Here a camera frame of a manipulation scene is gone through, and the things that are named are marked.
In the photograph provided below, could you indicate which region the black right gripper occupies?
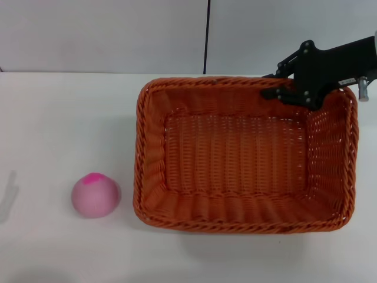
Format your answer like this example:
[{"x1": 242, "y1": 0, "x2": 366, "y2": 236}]
[{"x1": 260, "y1": 35, "x2": 376, "y2": 111}]

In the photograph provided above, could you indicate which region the orange woven wicker basket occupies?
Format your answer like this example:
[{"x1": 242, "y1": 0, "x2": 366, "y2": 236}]
[{"x1": 133, "y1": 76, "x2": 360, "y2": 235}]

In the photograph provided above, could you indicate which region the silver metal peg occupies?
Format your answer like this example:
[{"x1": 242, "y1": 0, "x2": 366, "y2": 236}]
[{"x1": 357, "y1": 75, "x2": 371, "y2": 103}]

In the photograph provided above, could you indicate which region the pink soft ball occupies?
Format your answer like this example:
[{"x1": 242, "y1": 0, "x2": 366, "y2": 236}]
[{"x1": 71, "y1": 172, "x2": 122, "y2": 219}]

